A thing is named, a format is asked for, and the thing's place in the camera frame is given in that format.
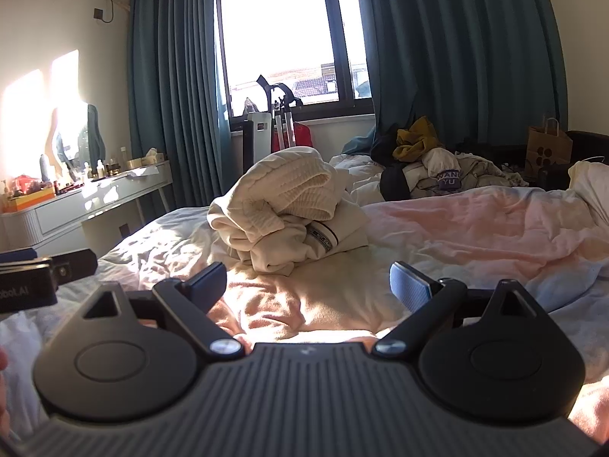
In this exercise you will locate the pastel duvet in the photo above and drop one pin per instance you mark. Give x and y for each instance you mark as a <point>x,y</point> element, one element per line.
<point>476,233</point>

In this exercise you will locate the white crumpled blanket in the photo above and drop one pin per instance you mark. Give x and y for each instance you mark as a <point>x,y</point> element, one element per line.
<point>352,176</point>

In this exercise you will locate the pile of clothes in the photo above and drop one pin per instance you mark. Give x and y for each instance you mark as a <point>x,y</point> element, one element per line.
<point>456,166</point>

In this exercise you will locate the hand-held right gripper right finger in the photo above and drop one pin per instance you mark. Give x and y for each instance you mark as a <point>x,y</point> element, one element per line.
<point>409,290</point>

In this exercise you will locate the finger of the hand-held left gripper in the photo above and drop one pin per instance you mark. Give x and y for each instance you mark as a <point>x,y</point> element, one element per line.
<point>76,266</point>

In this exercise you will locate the white purple print shirt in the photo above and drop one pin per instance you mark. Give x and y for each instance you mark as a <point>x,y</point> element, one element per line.
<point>447,171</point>

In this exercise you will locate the red bag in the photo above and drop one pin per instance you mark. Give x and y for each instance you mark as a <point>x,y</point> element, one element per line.
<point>299,135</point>

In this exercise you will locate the mustard yellow garment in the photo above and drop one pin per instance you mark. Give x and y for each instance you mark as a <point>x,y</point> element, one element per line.
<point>414,143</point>

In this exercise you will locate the white vanity desk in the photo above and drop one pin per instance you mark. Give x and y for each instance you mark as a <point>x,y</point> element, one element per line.
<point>62,219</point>

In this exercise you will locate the dark wall socket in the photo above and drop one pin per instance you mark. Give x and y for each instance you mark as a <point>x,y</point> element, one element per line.
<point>124,229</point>

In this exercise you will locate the teal curtain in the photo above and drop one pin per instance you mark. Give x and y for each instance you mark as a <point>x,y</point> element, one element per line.
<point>452,47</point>
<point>176,81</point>

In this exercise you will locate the black wall outlet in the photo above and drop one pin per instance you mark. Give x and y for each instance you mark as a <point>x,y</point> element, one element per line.
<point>99,13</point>

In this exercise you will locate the wavy mirror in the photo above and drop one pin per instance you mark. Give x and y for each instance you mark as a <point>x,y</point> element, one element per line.
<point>95,128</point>

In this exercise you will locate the window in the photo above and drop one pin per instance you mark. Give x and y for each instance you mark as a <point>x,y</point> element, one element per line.
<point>276,33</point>

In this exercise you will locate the beige tissue box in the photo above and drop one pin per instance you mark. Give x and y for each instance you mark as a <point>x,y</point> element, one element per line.
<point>142,162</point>

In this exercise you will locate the cream rolled comforter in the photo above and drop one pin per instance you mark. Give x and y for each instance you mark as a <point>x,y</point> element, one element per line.
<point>592,190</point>

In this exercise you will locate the teal cloth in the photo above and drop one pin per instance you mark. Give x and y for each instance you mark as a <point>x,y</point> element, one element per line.
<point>359,143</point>

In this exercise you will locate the white bed sheet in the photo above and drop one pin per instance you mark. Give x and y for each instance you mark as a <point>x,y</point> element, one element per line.
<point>157,243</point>

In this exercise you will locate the orange box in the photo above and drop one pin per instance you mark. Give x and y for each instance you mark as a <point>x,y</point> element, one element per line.
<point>28,197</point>

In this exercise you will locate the black garment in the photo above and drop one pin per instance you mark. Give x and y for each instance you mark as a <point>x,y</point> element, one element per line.
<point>392,181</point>

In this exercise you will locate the white flat panel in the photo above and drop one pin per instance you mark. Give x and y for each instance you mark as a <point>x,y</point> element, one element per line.
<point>260,138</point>

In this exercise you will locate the row of cosmetic bottles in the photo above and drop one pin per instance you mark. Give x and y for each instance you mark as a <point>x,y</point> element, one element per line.
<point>100,169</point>

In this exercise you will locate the cream pants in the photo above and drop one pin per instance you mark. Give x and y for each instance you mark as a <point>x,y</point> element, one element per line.
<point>285,185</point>

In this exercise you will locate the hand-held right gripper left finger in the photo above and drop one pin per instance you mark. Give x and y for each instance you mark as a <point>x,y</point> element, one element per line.
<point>209,283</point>

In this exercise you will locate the brown paper bag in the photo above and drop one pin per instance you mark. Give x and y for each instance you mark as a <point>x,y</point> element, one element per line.
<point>547,152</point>

